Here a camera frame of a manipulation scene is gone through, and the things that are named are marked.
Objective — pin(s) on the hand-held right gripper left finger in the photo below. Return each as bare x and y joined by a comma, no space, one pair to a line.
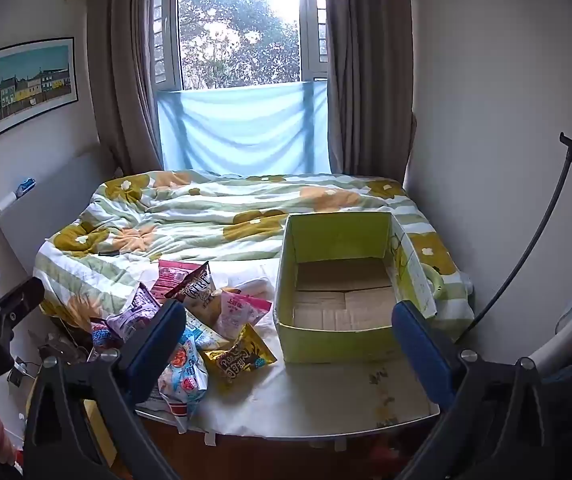
158,350

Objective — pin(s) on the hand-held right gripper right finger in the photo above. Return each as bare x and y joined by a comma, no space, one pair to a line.
418,355

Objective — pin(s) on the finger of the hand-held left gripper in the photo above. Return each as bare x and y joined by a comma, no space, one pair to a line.
13,302

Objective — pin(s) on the light blue red snack packet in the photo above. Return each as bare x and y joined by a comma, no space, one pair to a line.
185,380

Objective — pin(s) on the purple snack packet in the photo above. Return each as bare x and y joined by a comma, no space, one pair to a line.
135,312

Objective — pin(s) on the yellow brown snack packet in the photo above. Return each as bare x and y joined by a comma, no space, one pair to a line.
241,357

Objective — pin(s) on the green cardboard box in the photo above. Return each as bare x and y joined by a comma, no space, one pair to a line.
336,345

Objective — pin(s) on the small red blue snack packet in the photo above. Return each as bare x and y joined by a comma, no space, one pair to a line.
104,335

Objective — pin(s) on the pink white snack packet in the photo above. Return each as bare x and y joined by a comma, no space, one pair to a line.
243,312

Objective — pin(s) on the blue white small object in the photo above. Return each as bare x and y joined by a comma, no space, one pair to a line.
24,188

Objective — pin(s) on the grey headboard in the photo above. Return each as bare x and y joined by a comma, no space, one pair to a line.
55,200

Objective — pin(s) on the floral green striped blanket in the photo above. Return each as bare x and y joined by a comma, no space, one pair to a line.
205,220

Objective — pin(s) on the light blue window cloth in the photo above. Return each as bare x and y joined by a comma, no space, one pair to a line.
246,127

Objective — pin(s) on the brown curtain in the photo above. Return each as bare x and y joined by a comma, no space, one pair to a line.
366,85
120,70

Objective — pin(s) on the window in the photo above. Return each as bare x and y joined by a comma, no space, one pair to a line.
238,25

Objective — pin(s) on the framed wall picture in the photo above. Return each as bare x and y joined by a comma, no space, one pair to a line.
33,85

